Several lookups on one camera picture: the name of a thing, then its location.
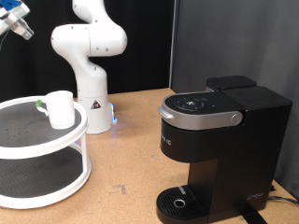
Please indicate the white mug with green tape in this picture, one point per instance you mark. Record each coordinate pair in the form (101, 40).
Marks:
(60, 109)

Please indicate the white two-tier turntable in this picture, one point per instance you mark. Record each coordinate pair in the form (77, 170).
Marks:
(40, 146)

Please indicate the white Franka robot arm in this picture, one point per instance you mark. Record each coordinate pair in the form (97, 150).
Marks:
(90, 77)

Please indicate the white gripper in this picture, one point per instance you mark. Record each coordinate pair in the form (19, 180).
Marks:
(12, 17)

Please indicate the black backdrop curtain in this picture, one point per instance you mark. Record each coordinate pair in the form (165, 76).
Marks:
(146, 46)

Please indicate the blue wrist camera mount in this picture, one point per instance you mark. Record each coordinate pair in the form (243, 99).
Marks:
(9, 3)

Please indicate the grey partition panel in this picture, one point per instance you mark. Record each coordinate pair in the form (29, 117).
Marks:
(233, 37)

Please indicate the black Keurig coffee machine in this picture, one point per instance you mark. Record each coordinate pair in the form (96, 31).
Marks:
(236, 155)

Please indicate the black tape strip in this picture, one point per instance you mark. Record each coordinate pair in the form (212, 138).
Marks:
(253, 217)

